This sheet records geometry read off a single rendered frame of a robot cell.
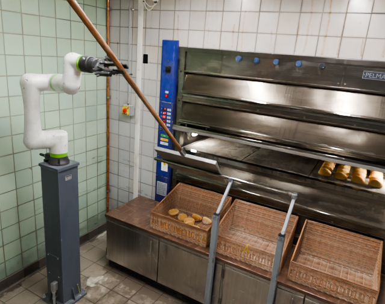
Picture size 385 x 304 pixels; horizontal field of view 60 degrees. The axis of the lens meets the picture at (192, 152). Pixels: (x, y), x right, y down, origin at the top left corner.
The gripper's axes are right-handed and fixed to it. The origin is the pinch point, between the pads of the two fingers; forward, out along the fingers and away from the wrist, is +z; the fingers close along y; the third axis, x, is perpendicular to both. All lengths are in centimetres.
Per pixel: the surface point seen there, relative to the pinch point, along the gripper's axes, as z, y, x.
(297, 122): 72, -55, -116
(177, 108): -36, -50, -120
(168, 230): -6, 53, -143
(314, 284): 112, 53, -140
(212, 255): 40, 60, -134
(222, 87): 7, -69, -103
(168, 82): -45, -66, -102
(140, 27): -81, -101, -74
